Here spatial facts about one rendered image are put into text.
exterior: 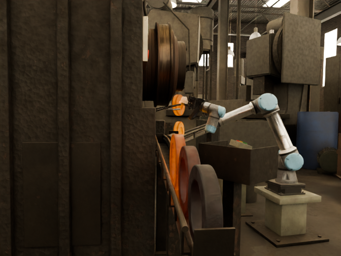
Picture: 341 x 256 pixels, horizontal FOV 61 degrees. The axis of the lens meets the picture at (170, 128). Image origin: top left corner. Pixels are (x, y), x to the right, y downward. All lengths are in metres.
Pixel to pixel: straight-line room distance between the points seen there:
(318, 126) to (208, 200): 4.35
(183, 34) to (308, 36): 2.14
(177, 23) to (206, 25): 6.26
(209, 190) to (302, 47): 4.86
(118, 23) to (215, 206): 0.86
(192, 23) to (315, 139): 2.52
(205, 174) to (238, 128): 3.35
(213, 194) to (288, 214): 1.68
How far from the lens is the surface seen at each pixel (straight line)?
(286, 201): 2.09
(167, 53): 1.48
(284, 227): 2.21
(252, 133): 4.04
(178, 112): 2.10
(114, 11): 1.22
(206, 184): 0.55
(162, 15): 4.58
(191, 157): 0.73
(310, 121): 4.84
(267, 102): 1.99
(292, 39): 5.15
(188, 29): 4.36
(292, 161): 2.03
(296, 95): 5.57
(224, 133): 3.79
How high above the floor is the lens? 0.86
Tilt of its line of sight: 3 degrees down
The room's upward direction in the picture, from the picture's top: 1 degrees clockwise
